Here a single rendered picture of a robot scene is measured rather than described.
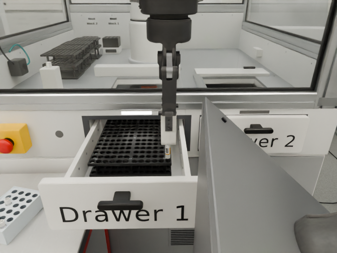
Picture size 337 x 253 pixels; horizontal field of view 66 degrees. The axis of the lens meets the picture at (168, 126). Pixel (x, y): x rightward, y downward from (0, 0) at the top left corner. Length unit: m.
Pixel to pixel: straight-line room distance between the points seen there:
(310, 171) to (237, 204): 0.69
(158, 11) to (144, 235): 0.75
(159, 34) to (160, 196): 0.27
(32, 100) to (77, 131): 0.14
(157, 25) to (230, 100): 0.34
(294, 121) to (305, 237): 0.51
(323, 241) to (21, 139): 0.68
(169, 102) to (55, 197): 0.26
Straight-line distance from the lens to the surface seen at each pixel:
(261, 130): 0.70
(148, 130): 0.69
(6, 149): 0.77
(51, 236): 0.65
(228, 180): 0.24
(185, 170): 0.54
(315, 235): 0.29
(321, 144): 0.87
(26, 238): 0.67
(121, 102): 0.70
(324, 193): 2.15
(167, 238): 0.98
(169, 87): 0.43
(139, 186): 0.47
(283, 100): 0.76
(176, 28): 0.43
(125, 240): 1.00
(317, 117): 0.82
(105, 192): 0.48
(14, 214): 0.69
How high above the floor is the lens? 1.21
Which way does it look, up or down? 26 degrees down
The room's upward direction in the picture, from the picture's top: straight up
